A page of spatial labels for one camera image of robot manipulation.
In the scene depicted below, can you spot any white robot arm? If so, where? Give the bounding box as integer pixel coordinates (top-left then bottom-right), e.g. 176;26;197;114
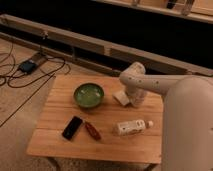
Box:
119;62;213;171

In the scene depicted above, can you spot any green ceramic bowl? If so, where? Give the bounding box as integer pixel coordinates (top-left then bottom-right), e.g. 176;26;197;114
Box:
73;83;104;108

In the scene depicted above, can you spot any white plastic bottle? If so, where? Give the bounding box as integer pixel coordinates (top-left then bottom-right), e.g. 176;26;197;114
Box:
117;119;154;135

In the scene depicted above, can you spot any red brown oblong object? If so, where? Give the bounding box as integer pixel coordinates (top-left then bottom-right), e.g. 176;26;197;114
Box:
85;122;101;140

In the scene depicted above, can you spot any wooden table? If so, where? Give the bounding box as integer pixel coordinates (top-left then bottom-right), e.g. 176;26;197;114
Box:
27;75;162;164

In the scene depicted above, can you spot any black rectangular case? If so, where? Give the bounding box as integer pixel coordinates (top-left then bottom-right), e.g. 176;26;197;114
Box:
62;116;83;140

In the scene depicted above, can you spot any black floor cable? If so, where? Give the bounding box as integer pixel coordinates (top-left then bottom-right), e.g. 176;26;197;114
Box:
0;39;72;128

